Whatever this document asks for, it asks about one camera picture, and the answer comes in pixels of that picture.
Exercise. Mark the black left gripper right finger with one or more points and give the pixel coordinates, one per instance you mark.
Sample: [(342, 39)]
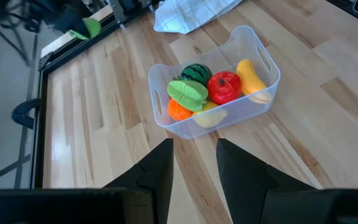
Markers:
[(241, 180)]

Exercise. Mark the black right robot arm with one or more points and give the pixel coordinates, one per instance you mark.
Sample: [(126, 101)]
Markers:
[(42, 11)]

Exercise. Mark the black table clamp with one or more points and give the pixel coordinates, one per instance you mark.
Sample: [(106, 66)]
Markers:
[(23, 113)]

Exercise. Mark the green toy starfruit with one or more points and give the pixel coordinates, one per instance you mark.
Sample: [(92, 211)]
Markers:
[(186, 95)]

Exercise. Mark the yellow toy lemon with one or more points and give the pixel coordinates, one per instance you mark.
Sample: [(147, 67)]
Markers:
[(210, 116)]

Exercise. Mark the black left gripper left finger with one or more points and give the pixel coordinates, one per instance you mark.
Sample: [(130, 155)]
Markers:
[(154, 180)]

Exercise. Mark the white checked cloth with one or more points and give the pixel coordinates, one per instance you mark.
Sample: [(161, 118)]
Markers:
[(191, 15)]

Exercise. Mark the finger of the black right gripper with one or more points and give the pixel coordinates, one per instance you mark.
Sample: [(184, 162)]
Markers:
[(70, 21)]

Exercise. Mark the yellow toy banana bunch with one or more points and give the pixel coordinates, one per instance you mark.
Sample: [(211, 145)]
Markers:
[(250, 79)]

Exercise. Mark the light green oval toy fruit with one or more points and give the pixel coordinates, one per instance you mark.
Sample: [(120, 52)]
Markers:
[(92, 28)]

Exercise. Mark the clear plastic tupperware container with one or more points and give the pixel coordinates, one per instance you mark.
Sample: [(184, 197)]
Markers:
[(253, 115)]

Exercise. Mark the red plastic apple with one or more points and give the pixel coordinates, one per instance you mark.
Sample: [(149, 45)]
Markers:
[(224, 88)]

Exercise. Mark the striped green toy watermelon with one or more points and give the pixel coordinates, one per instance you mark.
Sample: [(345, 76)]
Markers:
[(197, 73)]

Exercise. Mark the orange toy pumpkin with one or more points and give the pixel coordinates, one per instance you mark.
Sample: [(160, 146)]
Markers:
[(179, 112)]

